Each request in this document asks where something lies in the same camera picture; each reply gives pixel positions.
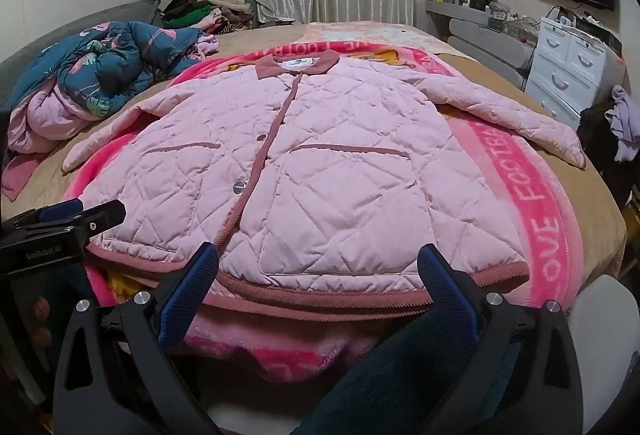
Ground black boxes and gadgets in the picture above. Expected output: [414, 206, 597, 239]
[545, 5, 623, 56]

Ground grey padded headboard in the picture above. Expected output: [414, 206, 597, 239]
[0, 0, 163, 116]

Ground dark fluffy garment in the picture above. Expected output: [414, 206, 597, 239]
[577, 102, 640, 216]

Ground pile of folded clothes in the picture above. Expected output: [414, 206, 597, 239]
[160, 0, 261, 36]

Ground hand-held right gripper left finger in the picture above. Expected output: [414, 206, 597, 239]
[52, 241, 221, 435]

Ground white drawer cabinet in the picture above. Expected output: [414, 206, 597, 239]
[525, 15, 626, 121]

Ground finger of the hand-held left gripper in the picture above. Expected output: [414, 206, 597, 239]
[30, 201, 126, 243]
[10, 199, 84, 229]

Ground blue floral comforter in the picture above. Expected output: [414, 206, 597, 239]
[7, 21, 221, 153]

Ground purple hanging garment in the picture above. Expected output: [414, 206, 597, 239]
[605, 85, 640, 163]

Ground white bed frame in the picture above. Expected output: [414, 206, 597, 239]
[570, 275, 640, 435]

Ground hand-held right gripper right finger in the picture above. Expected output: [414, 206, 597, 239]
[417, 242, 585, 435]

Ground grey dressing desk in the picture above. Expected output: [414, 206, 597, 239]
[425, 0, 541, 86]

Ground clutter of small desk items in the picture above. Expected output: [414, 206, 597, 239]
[432, 0, 543, 41]

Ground pink towel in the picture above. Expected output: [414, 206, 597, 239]
[0, 154, 46, 202]

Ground pink printed fleece blanket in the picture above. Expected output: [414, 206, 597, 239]
[60, 40, 583, 396]

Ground peach printed blanket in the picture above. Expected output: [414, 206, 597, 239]
[300, 21, 451, 56]

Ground lilac garment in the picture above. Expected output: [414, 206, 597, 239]
[195, 32, 221, 60]

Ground person's left hand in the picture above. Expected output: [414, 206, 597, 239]
[31, 297, 53, 343]

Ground pink quilted jacket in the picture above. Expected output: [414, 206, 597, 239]
[61, 50, 587, 311]

